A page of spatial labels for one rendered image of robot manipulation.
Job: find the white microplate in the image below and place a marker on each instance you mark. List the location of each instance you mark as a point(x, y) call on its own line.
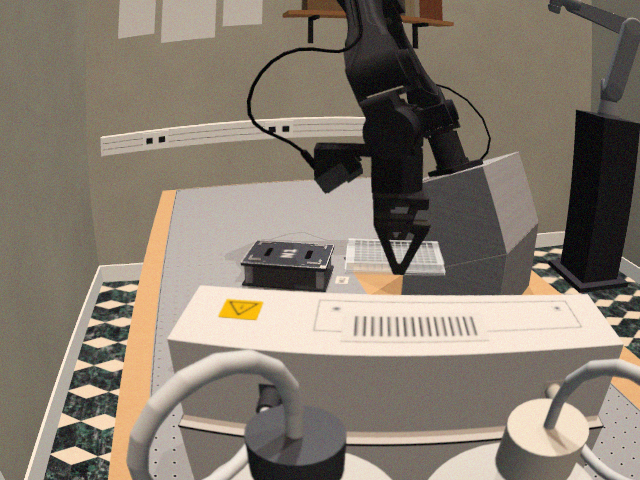
point(366, 256)

